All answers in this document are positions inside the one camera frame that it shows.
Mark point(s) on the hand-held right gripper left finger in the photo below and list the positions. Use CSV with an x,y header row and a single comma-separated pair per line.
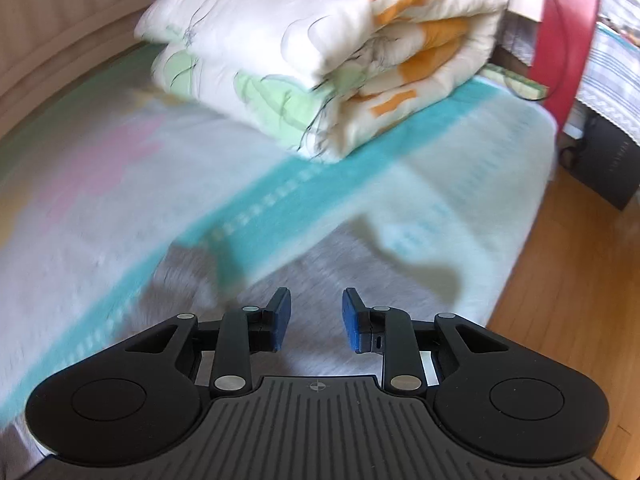
x,y
278,321

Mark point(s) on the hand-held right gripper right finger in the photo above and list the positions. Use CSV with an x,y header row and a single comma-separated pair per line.
x,y
352,321

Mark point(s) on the teal striped bed blanket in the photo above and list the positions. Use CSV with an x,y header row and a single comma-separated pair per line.
x,y
125,200

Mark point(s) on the leaf-patterned pillow lower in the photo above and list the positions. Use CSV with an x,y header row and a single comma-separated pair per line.
x,y
300,35

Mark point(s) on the green woven mat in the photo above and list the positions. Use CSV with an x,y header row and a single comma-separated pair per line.
x,y
520,84

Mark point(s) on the black box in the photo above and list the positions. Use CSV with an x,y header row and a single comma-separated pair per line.
x,y
612,165

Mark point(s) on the red chair back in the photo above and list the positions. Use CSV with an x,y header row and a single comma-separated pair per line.
x,y
565,45

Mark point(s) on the beige padded bed headboard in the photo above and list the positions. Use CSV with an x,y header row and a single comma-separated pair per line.
x,y
55,25

